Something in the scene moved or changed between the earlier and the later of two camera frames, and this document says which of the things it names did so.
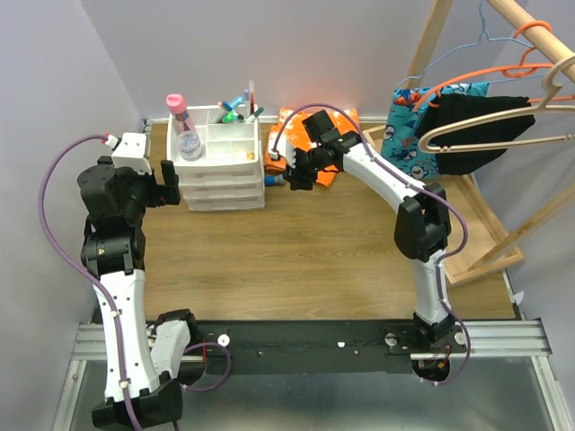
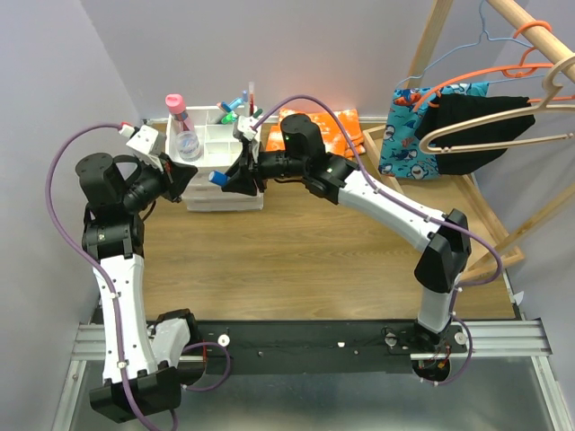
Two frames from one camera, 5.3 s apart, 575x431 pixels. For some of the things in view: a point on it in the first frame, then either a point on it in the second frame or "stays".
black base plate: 292,347 stays
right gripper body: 305,166 → 277,164
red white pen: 252,91 stays
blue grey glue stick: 278,180 → 222,179
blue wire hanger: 466,46 stays
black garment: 446,109 stays
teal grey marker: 234,103 → 234,118
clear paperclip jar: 190,145 stays
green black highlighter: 227,118 stays
